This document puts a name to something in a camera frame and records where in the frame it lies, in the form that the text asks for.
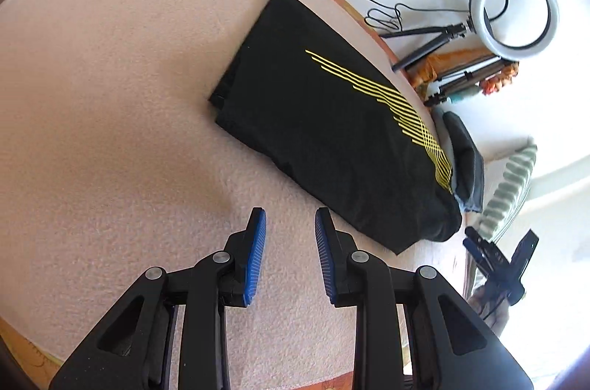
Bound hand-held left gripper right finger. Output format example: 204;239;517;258
314;207;535;390

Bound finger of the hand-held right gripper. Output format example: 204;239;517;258
509;229;540;275
463;226;509;280

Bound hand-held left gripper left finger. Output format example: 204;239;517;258
48;207;268;390

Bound black shirt yellow stripes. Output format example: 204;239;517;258
208;0;463;255

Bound person's right hand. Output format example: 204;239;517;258
471;285;510;336

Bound green and white striped cushion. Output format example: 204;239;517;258
478;143;538;239

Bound dark grey folded cloth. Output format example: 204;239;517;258
441;110;486;214

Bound folded black and silver tripod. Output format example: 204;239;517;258
423;57;509;108

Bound orange patterned cloth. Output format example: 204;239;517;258
405;52;521;96

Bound pink fleece blanket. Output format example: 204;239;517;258
0;0;467;390

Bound black ring light tripod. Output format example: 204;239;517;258
379;20;476;73

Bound white ring light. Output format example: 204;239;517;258
469;0;560;61

